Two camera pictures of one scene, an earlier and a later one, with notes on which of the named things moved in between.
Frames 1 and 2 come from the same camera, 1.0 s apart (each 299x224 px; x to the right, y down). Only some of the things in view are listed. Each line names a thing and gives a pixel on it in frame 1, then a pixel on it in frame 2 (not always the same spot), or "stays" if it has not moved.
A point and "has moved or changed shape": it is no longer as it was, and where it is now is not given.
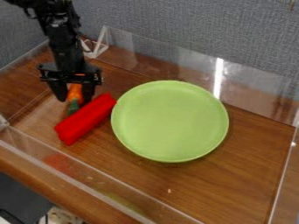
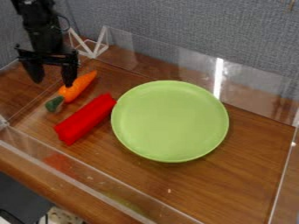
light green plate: [169, 121] stays
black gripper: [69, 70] → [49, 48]
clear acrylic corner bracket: [93, 48] stays
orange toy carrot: [73, 96] has moved or changed shape
